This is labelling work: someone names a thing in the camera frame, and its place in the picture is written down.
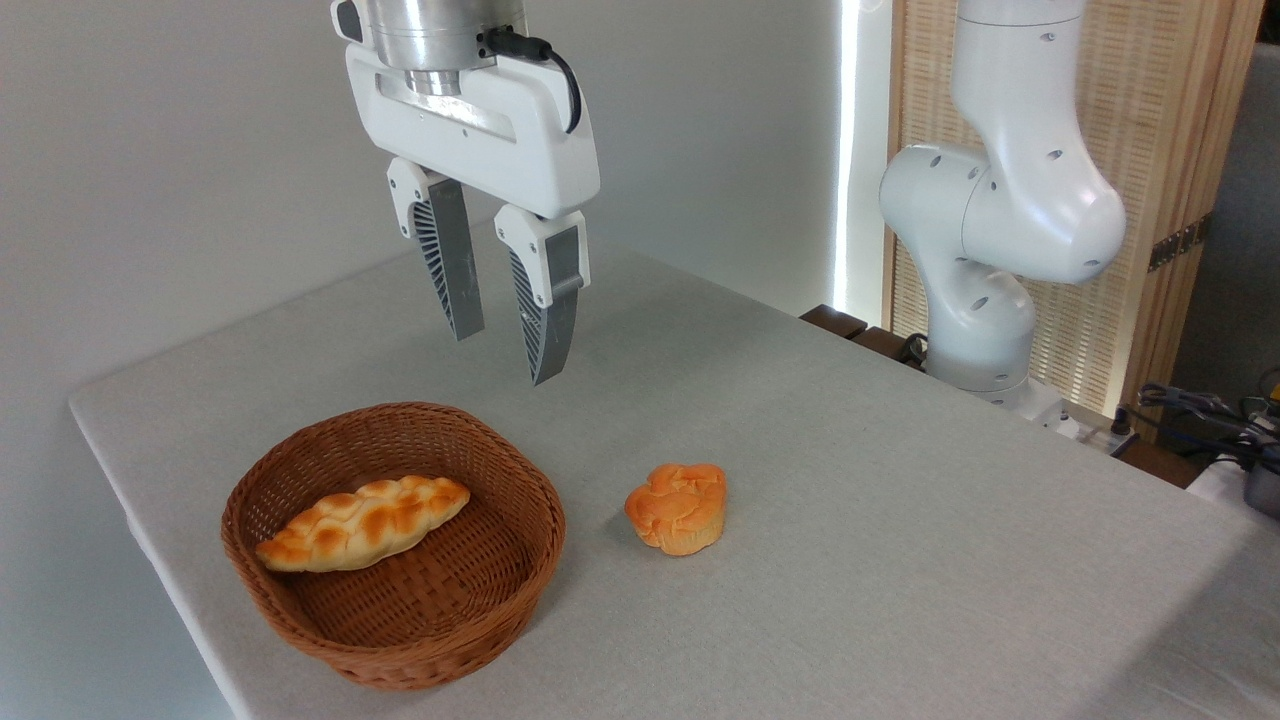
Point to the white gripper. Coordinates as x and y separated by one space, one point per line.
490 135

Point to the round orange bread bun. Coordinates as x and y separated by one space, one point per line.
678 510

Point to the long braided bread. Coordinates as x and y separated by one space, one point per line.
350 525

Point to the dark brown wooden block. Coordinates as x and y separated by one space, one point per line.
885 345
833 320

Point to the brown wicker basket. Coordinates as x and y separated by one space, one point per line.
330 625

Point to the grey tablecloth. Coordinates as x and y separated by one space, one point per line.
850 560

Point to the white power strip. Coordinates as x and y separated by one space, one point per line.
1095 432

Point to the wooden folding screen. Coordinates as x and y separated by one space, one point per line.
1150 120

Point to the dark metal screen hinge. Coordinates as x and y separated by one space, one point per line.
1180 242

